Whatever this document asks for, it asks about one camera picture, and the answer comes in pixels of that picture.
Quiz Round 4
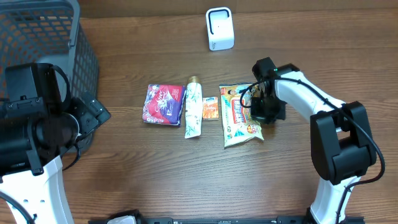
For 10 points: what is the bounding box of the yellow snack bag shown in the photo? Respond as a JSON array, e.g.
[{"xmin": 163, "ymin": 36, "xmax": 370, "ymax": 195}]
[{"xmin": 219, "ymin": 83, "xmax": 264, "ymax": 148}]

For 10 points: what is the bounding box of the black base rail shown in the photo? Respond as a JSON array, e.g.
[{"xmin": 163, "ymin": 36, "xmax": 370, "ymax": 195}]
[{"xmin": 88, "ymin": 210, "xmax": 366, "ymax": 224}]

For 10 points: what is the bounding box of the orange small snack pack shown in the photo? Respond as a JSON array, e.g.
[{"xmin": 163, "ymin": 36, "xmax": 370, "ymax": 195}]
[{"xmin": 202, "ymin": 96, "xmax": 219, "ymax": 120}]

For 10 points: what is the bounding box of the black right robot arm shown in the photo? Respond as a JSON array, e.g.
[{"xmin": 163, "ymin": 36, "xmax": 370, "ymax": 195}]
[{"xmin": 251, "ymin": 57, "xmax": 385, "ymax": 223}]

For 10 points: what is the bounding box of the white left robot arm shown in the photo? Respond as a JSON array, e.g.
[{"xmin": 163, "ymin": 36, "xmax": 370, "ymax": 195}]
[{"xmin": 1, "ymin": 63, "xmax": 111, "ymax": 223}]

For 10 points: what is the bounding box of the dark grey plastic basket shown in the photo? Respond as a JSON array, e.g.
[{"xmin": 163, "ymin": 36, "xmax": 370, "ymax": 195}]
[{"xmin": 0, "ymin": 0, "xmax": 100, "ymax": 153}]

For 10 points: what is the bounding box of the white barcode scanner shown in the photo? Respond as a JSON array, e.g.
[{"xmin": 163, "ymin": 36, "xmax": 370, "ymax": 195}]
[{"xmin": 205, "ymin": 7, "xmax": 234, "ymax": 51}]

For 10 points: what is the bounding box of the white tube gold cap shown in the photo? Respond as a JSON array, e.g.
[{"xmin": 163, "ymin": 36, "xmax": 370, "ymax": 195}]
[{"xmin": 185, "ymin": 76, "xmax": 203, "ymax": 139}]

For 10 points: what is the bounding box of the purple red snack pack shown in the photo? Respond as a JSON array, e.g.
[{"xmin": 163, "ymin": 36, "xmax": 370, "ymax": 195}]
[{"xmin": 142, "ymin": 84, "xmax": 186, "ymax": 126}]

